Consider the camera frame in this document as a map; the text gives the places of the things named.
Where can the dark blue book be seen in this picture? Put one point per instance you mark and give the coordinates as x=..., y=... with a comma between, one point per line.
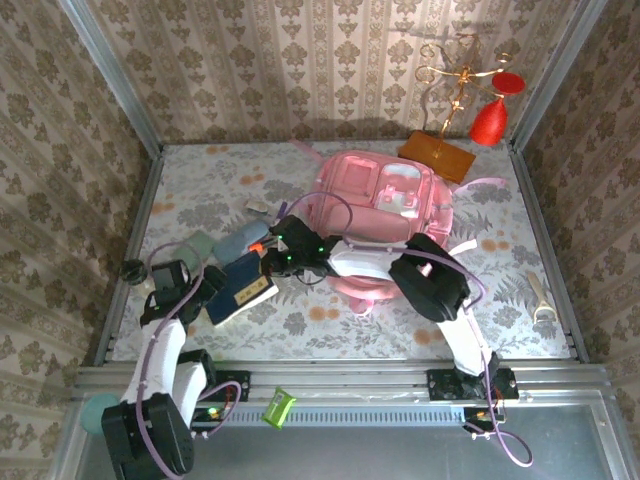
x=235, y=290

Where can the blue-grey pencil case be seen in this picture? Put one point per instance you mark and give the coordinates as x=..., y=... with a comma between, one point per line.
x=240, y=242

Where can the pink backpack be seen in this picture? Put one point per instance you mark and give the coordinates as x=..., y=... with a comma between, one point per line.
x=360, y=220

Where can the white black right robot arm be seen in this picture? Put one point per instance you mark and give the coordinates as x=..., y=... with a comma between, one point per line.
x=360, y=262

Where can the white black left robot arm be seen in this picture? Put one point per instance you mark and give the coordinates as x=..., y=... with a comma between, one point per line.
x=160, y=350

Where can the small bottle black cap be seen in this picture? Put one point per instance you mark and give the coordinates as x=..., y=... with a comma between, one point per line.
x=132, y=272

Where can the floral table cloth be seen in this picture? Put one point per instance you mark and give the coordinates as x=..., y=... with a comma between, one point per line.
x=200, y=170

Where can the small black controller board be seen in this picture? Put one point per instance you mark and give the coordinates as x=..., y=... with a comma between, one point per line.
x=215, y=416
x=472, y=416

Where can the small green box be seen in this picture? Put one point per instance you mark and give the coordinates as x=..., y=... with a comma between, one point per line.
x=278, y=407

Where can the teal plastic cup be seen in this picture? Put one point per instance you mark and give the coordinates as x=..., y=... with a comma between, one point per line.
x=95, y=412

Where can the grey metal sheet panel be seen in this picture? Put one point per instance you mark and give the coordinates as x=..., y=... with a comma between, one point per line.
x=350, y=455

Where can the red cone ornament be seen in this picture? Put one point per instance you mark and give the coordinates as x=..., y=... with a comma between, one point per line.
x=489, y=125

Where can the cream wooden scraper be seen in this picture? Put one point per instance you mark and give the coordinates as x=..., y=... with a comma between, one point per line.
x=540, y=300

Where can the red disc ornament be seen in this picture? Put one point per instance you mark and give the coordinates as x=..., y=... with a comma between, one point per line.
x=508, y=83

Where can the aluminium side rail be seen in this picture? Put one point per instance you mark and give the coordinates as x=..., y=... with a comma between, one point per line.
x=532, y=200
x=145, y=200

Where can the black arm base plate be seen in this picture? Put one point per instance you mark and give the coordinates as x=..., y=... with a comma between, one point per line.
x=245, y=377
x=440, y=385

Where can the aluminium front frame rail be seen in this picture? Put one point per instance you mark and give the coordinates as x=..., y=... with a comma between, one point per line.
x=350, y=380

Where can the aluminium frame post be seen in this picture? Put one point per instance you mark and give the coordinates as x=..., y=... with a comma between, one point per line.
x=555, y=75
x=113, y=75

